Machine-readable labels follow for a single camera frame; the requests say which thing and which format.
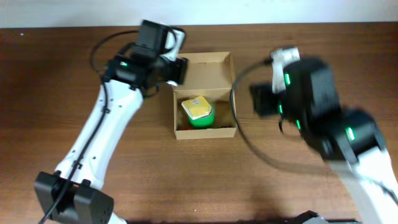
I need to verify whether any yellow sticky note pad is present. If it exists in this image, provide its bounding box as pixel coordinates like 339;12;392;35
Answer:
181;96;213;120

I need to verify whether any brown cardboard box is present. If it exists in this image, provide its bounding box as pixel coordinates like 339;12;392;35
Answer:
173;52;237;140

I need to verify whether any black cable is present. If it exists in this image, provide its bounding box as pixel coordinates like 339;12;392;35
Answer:
37;26;184;224
229;57;398;206

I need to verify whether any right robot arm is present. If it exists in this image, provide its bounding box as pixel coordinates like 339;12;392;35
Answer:
249;57;397;223

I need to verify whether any left black cable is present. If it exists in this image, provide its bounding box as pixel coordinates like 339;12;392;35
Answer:
37;26;184;224

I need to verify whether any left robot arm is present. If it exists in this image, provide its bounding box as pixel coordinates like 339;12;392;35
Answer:
34;20;188;223

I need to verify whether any green tape roll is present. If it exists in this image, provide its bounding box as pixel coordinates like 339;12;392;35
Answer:
188;103;215;129

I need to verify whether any right black cable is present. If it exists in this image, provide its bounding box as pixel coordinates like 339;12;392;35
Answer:
229;57;398;206

